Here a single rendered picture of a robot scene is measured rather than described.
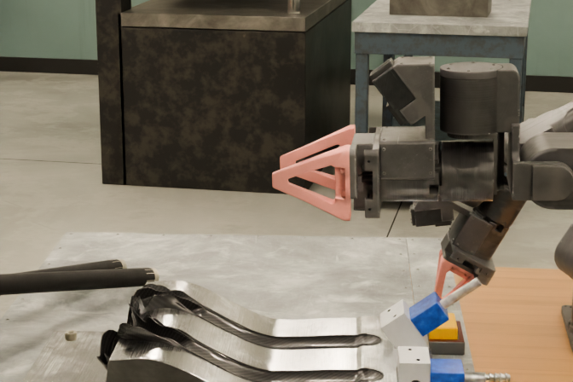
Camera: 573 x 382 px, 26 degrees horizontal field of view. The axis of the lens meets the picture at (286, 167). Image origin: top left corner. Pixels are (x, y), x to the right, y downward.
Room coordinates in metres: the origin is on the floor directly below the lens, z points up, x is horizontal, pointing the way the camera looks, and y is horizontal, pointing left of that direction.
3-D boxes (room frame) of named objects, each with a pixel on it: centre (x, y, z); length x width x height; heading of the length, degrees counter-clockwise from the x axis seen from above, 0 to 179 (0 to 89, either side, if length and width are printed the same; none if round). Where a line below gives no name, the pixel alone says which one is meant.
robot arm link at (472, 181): (1.12, -0.17, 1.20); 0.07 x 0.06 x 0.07; 84
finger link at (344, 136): (1.16, -0.04, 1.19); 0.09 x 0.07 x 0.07; 84
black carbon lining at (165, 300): (1.41, 0.06, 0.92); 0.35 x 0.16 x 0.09; 87
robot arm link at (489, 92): (1.11, -0.20, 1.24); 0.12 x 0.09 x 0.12; 84
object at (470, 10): (5.88, -0.80, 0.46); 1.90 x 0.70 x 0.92; 168
